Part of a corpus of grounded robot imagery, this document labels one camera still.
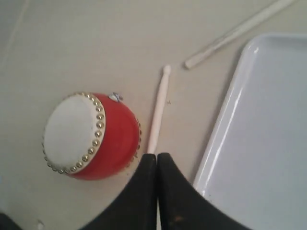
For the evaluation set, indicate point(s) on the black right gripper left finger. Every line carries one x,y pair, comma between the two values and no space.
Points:
135,208

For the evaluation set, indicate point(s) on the small red drum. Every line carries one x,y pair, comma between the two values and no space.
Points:
91,136

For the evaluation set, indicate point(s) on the white plastic tray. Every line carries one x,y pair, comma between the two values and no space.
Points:
254,168

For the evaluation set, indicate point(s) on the white wooden drumstick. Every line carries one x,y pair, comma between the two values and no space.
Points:
158,110
237,31

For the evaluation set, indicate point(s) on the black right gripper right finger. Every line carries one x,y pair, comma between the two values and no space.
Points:
181,207

